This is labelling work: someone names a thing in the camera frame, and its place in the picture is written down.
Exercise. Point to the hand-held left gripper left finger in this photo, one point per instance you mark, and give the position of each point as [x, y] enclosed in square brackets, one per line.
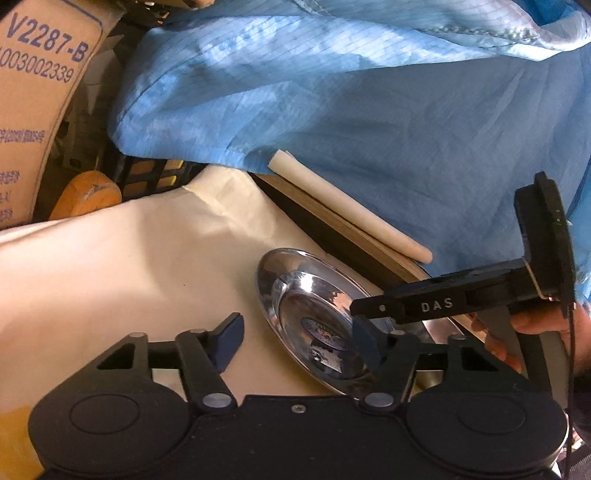
[230, 339]

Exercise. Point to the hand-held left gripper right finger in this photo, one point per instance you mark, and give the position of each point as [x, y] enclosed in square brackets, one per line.
[367, 344]

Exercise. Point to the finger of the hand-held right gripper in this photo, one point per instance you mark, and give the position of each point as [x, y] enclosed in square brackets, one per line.
[376, 308]

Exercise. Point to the shiny steel plate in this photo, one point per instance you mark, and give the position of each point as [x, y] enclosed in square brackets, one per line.
[300, 304]

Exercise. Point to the person's right forearm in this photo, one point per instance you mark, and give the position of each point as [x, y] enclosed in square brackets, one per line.
[583, 406]

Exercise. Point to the person's right hand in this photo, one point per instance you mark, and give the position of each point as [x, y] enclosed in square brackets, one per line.
[542, 318]

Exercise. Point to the white rolled stick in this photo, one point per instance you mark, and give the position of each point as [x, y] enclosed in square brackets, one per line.
[346, 207]

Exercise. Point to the black crate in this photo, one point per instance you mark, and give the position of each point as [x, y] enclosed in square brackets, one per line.
[147, 177]

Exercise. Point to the orange tape roll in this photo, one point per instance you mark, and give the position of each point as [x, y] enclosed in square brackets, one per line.
[85, 194]

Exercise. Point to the blue grid-pattern cloth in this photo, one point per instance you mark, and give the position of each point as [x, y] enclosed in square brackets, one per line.
[346, 101]

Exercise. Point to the printed cardboard box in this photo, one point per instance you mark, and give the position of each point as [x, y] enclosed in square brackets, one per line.
[37, 115]

